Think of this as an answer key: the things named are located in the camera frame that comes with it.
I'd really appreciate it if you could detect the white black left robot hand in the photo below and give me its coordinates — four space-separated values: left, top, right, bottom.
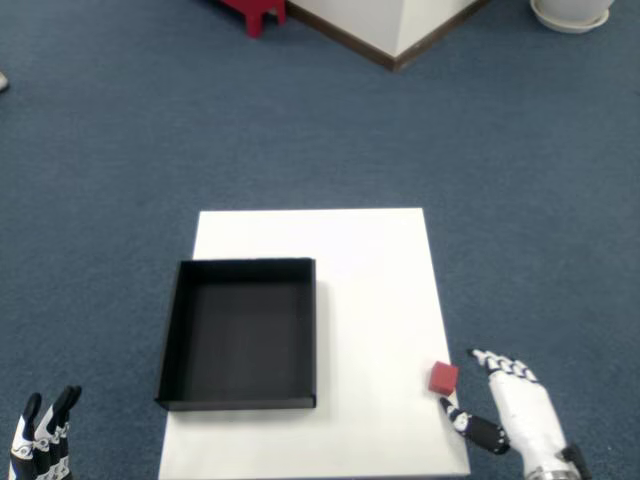
8 385 83 480

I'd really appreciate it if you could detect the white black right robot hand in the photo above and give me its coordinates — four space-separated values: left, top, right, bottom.
438 348 574 474

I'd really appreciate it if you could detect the red cube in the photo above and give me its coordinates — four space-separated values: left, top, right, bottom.
428 361 460 395

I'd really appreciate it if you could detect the black open box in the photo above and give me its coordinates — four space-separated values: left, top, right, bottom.
153 257 318 412

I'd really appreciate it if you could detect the white square table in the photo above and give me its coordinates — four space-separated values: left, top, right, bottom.
158 209 471 479

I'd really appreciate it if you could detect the white round base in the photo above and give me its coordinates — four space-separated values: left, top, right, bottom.
529 0 611 35

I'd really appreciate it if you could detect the white column with brown skirting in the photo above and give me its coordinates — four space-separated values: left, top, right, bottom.
287 0 496 74

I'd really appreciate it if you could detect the red plastic stool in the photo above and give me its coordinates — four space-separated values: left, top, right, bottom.
219 0 288 40

